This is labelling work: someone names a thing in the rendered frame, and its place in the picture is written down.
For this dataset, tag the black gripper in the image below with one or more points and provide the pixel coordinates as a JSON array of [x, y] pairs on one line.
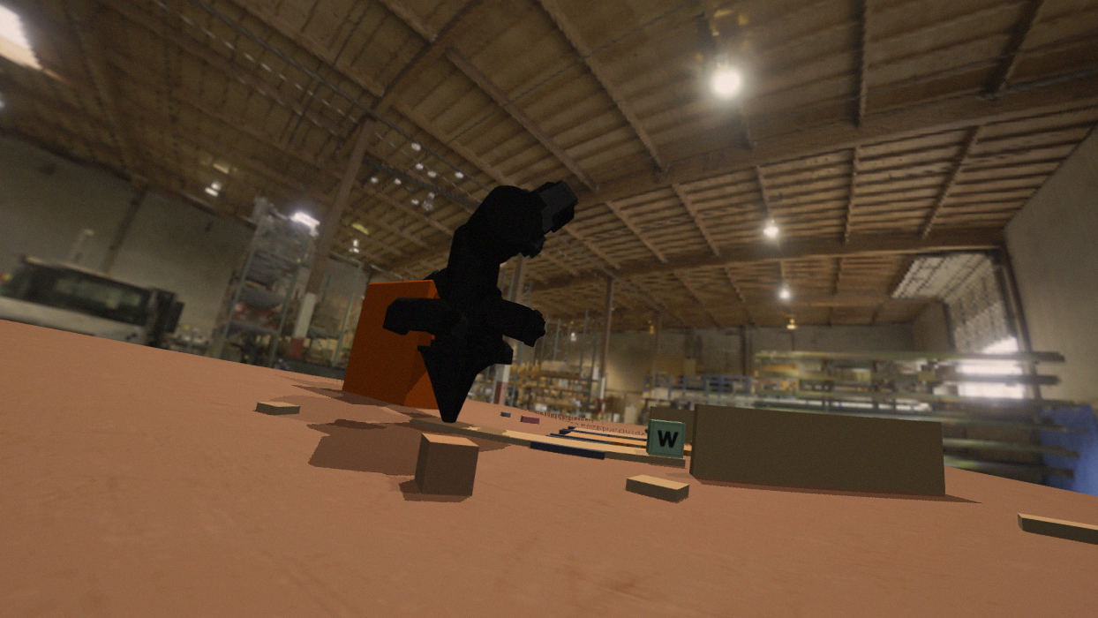
[[457, 353]]

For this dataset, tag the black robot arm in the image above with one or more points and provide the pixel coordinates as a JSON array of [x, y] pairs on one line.
[[510, 220]]

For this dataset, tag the green cube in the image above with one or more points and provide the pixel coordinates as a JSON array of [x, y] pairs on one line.
[[665, 438]]

